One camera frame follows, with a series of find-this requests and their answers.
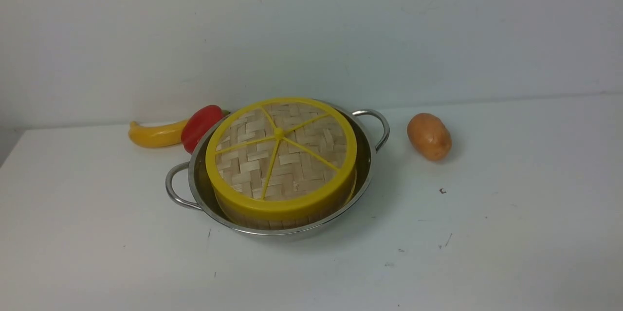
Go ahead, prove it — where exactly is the woven bamboo steamer lid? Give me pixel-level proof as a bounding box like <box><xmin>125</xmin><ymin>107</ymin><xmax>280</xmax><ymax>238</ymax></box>
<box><xmin>205</xmin><ymin>97</ymin><xmax>358</xmax><ymax>221</ymax></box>

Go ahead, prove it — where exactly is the yellow banana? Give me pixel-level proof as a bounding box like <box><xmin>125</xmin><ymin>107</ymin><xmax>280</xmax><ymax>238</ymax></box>
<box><xmin>128</xmin><ymin>119</ymin><xmax>188</xmax><ymax>148</ymax></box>

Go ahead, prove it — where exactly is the brown potato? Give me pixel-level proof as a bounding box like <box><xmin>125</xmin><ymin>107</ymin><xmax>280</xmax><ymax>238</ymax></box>
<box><xmin>406</xmin><ymin>113</ymin><xmax>453</xmax><ymax>162</ymax></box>

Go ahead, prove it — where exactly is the yellow rimmed bamboo steamer basket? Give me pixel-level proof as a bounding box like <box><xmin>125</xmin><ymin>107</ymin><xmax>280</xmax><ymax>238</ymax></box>
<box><xmin>213</xmin><ymin>170</ymin><xmax>357</xmax><ymax>231</ymax></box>

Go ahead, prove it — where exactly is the red bell pepper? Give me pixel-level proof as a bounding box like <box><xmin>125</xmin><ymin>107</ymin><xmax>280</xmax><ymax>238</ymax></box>
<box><xmin>181</xmin><ymin>105</ymin><xmax>230</xmax><ymax>154</ymax></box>

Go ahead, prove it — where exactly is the stainless steel pot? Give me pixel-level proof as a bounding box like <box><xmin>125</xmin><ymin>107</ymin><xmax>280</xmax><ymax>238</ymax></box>
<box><xmin>165</xmin><ymin>104</ymin><xmax>391</xmax><ymax>240</ymax></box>

